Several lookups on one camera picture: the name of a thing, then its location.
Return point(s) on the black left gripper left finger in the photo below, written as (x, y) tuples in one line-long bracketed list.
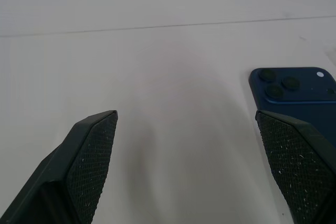
[(86, 161)]

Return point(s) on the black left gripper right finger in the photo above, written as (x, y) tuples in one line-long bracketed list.
[(296, 166)]

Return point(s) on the dark blue smartphone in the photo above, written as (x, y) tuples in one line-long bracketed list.
[(302, 95)]

